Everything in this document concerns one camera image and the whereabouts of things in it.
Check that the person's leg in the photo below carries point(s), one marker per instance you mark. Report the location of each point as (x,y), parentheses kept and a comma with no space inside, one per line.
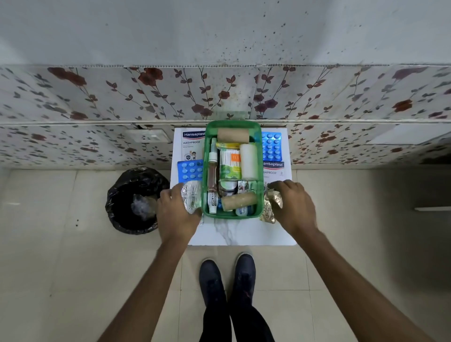
(215,324)
(251,324)

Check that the person's right leg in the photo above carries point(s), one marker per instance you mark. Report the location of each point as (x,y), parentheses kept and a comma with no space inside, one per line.
(251,324)

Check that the cotton swab packet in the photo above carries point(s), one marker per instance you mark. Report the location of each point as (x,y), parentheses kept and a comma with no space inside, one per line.
(229,162)

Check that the white ointment tube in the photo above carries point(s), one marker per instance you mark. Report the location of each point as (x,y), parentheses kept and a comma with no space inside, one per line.
(212,202)

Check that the person's left leg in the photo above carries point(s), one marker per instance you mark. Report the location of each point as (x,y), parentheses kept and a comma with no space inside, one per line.
(215,324)

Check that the person's left hand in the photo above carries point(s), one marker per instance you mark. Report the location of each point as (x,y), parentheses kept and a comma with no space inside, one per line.
(176,218)

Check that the blue blister pack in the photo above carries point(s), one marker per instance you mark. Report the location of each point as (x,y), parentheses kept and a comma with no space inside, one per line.
(272,146)
(190,171)

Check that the person's left dark shoe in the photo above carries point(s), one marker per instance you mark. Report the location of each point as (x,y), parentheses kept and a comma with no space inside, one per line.
(212,282)

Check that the brown bandage roll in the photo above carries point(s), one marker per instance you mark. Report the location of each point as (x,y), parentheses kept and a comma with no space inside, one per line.
(233,135)
(239,201)

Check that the brown spray bottle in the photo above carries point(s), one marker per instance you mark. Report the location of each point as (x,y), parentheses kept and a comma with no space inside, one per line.
(212,169)

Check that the white plaster box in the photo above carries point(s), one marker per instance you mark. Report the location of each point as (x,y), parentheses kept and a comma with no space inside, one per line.
(276,171)
(188,146)

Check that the person's left forearm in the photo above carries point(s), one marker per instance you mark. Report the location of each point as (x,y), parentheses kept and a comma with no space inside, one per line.
(148,296)

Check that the white bandage roll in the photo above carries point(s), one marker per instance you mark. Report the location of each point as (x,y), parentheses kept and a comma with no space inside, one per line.
(249,161)

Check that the person's right fingers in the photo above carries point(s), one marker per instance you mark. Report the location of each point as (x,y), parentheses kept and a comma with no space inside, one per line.
(285,188)

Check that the person's dark shoe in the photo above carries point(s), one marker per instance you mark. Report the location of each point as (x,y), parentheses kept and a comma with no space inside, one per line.
(243,278)
(212,282)

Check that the silver blister pack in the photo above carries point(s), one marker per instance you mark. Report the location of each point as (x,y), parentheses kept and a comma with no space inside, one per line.
(192,197)

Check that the person's right forearm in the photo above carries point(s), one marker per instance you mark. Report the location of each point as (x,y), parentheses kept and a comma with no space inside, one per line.
(356,289)

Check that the person's right dark shoe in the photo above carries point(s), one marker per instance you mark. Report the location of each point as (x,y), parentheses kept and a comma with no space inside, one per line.
(243,278)

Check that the white flat bar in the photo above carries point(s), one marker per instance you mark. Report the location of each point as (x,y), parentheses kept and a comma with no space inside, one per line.
(432,209)

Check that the gold blister pack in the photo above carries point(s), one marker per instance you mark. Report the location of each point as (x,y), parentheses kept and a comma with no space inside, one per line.
(268,211)

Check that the person's right hand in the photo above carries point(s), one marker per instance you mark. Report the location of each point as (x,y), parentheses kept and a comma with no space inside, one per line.
(296,211)

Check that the bin with black bag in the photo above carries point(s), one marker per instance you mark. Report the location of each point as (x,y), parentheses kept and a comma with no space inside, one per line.
(135,208)

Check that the round balm tin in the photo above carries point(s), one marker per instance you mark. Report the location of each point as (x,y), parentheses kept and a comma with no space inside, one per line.
(228,186)

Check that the person's left fingers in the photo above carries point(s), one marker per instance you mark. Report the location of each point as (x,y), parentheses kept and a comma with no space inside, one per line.
(171,195)

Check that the white wall socket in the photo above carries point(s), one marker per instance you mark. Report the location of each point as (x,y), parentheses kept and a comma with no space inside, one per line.
(148,136)

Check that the small sachet strip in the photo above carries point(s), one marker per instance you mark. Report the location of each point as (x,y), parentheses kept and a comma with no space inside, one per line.
(243,186)

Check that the green plastic basket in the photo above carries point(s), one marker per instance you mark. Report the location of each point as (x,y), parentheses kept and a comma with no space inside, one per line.
(206,169)

